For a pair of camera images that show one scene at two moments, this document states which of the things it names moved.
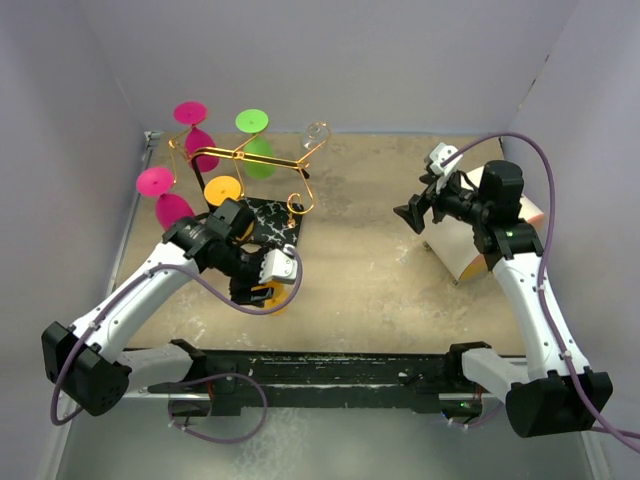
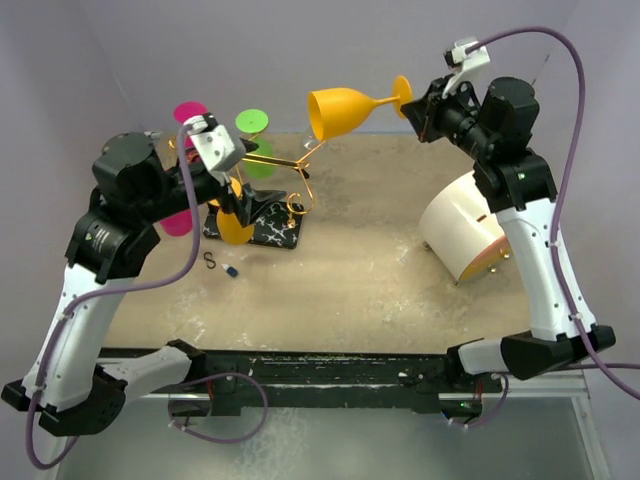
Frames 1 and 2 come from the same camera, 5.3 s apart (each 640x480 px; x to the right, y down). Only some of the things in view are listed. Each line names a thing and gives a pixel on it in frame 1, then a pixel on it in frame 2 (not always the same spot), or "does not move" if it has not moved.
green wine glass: (254, 121) does not move
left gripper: (241, 293) -> (252, 200)
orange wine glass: (281, 292) -> (334, 111)
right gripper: (415, 210) -> (425, 113)
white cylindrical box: (453, 245) does not move
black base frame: (434, 381) does not move
